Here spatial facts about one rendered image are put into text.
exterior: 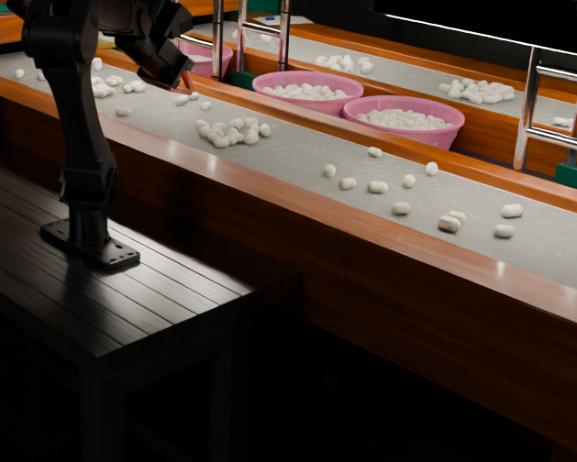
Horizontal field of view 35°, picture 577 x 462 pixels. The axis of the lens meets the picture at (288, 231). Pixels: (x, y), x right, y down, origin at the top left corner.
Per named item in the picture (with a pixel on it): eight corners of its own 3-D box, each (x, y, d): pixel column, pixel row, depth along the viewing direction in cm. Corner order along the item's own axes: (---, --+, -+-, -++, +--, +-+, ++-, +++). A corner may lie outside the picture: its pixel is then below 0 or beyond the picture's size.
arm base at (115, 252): (71, 179, 160) (35, 188, 156) (142, 214, 148) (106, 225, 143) (72, 221, 164) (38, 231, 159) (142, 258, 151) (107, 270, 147)
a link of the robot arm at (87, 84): (83, 173, 157) (42, 6, 134) (120, 179, 156) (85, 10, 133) (69, 198, 153) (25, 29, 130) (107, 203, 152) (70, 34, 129)
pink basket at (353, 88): (340, 147, 208) (344, 106, 204) (233, 128, 216) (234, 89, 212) (372, 117, 231) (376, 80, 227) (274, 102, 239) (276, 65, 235)
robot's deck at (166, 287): (97, 382, 125) (96, 357, 123) (-234, 150, 199) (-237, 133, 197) (467, 218, 186) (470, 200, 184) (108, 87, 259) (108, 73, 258)
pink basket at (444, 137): (415, 182, 190) (419, 138, 186) (316, 149, 206) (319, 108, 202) (482, 155, 209) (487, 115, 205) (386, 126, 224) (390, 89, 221)
